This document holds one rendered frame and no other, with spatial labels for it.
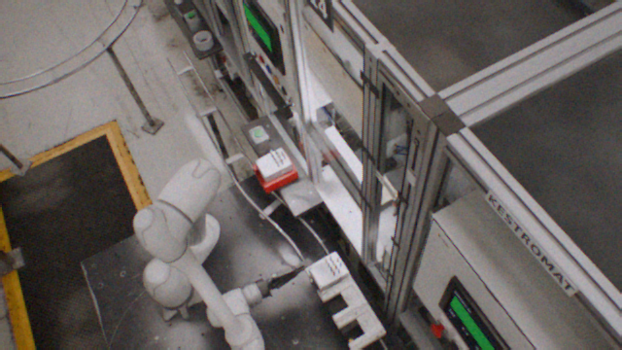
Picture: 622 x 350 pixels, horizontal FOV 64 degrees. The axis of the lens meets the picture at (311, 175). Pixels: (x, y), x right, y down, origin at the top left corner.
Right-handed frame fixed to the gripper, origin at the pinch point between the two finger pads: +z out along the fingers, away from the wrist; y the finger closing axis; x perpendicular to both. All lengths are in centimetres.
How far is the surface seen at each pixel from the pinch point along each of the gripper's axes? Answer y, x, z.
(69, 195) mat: -86, 154, -100
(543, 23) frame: 113, -23, 55
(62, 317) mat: -86, 76, -124
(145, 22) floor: -88, 283, -2
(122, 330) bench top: -20, 22, -78
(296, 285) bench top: -19.8, 1.1, -4.9
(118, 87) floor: -88, 227, -43
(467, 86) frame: 115, -29, 31
